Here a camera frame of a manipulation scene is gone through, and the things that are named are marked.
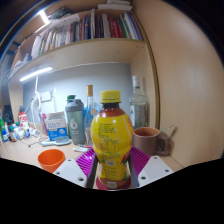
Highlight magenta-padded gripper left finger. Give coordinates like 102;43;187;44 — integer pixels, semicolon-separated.
53;146;100;188

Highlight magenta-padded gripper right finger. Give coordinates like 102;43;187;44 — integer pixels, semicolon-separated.
128;145;174;188

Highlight yellow-labelled drink bottle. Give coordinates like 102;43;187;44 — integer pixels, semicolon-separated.
89;89;134;190

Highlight orange plastic cup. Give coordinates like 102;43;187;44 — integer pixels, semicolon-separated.
37;148;67;174

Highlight white marker pen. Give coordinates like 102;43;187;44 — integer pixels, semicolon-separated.
72;145;91;154

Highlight brown ceramic mug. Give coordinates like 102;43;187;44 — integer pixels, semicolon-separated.
132;126;170;157

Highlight pale blue hair brush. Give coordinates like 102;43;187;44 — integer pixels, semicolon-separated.
41;137;72;148

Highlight blue and white carton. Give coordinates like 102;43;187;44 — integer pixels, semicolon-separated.
44;111;69;142

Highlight grey shaker bottle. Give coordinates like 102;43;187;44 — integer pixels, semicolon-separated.
64;95;87;145

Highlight pink pouch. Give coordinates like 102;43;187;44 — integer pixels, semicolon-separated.
40;113;49;136

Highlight tall clear glass bottle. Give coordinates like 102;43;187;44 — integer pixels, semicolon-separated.
129;75;149;131

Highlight clear bottle with yellow cap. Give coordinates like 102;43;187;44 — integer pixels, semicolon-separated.
83;84;98;145

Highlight red and white container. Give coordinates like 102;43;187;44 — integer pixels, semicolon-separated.
18;111;29;129

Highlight white bottle with blue label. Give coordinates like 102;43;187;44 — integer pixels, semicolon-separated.
1;128;10;143

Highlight wooden shelf unit with books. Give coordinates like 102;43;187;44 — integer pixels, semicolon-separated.
8;0;148;79

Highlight ceiling light bar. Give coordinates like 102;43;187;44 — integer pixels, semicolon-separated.
37;9;51;25

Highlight white wall socket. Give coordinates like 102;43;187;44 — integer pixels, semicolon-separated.
39;90;53;103

